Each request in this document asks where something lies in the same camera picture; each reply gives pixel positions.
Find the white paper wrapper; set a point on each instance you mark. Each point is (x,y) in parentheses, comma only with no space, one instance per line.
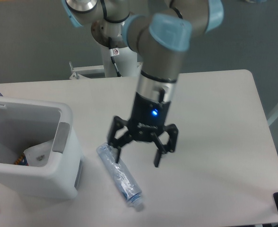
(38,155)

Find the white plastic trash can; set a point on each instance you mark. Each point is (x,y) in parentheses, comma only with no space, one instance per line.
(25,123)

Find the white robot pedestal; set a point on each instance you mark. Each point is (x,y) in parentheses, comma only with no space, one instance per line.
(118,59)

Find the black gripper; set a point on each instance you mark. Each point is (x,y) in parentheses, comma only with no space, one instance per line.
(146,124)

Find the crushed clear plastic bottle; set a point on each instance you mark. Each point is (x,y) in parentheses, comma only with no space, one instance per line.
(121,176)

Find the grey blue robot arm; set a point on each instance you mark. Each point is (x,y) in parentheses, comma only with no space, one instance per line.
(162,41)

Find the colourful snack wrapper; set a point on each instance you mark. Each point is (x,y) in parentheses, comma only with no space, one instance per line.
(21,161)

